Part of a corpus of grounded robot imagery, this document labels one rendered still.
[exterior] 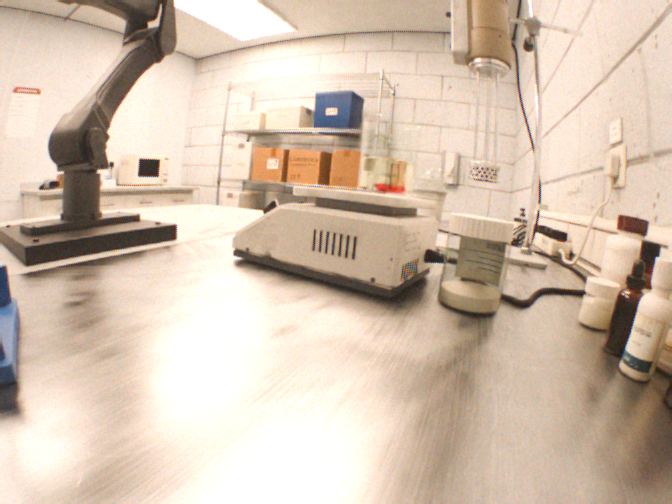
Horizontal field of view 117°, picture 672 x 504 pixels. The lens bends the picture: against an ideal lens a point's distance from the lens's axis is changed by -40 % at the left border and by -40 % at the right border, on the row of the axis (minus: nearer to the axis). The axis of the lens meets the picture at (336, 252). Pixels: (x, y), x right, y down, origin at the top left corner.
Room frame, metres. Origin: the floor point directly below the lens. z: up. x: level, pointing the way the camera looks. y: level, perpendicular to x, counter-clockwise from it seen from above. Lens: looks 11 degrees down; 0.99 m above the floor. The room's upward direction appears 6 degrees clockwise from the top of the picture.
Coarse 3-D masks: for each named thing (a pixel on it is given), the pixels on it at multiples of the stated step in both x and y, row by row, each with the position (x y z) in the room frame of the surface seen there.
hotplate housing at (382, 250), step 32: (256, 224) 0.35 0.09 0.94; (288, 224) 0.33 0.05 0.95; (320, 224) 0.31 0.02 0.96; (352, 224) 0.29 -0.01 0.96; (384, 224) 0.28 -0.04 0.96; (416, 224) 0.30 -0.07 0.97; (256, 256) 0.35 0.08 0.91; (288, 256) 0.33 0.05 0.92; (320, 256) 0.31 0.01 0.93; (352, 256) 0.29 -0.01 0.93; (384, 256) 0.28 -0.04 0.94; (416, 256) 0.31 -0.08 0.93; (384, 288) 0.28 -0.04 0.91
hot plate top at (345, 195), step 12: (300, 192) 0.33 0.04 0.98; (312, 192) 0.32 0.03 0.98; (324, 192) 0.31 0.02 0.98; (336, 192) 0.31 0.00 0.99; (348, 192) 0.30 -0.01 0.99; (360, 192) 0.30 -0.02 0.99; (384, 204) 0.28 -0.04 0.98; (396, 204) 0.28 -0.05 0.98; (408, 204) 0.29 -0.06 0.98; (420, 204) 0.32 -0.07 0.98; (432, 204) 0.36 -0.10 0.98
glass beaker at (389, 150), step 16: (368, 128) 0.35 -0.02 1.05; (384, 128) 0.34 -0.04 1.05; (400, 128) 0.33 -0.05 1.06; (416, 128) 0.34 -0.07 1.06; (368, 144) 0.35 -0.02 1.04; (384, 144) 0.34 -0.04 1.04; (400, 144) 0.34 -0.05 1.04; (416, 144) 0.35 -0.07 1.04; (368, 160) 0.34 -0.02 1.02; (384, 160) 0.34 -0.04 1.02; (400, 160) 0.34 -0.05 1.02; (416, 160) 0.35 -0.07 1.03; (368, 176) 0.34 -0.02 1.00; (384, 176) 0.34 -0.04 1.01; (400, 176) 0.34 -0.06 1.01; (368, 192) 0.35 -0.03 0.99; (384, 192) 0.34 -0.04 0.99; (400, 192) 0.34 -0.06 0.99
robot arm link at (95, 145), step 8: (96, 128) 0.36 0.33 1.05; (88, 136) 0.35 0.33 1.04; (96, 136) 0.36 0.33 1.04; (104, 136) 0.38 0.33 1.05; (88, 144) 0.35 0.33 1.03; (96, 144) 0.36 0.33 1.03; (104, 144) 0.38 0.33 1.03; (88, 152) 0.35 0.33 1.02; (96, 152) 0.36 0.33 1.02; (104, 152) 0.39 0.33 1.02; (88, 160) 0.36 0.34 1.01; (96, 160) 0.37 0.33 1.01; (104, 160) 0.39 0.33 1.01; (64, 168) 0.36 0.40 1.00; (72, 168) 0.36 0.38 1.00; (80, 168) 0.36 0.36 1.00; (88, 168) 0.36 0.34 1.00; (96, 168) 0.37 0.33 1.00; (104, 168) 0.39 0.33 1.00
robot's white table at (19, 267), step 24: (48, 216) 0.56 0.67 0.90; (144, 216) 0.67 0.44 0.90; (168, 216) 0.70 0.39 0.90; (192, 216) 0.73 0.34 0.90; (216, 216) 0.77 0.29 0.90; (240, 216) 0.81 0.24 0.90; (192, 240) 0.45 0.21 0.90; (0, 264) 0.21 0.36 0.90; (24, 264) 0.23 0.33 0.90; (48, 264) 0.25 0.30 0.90
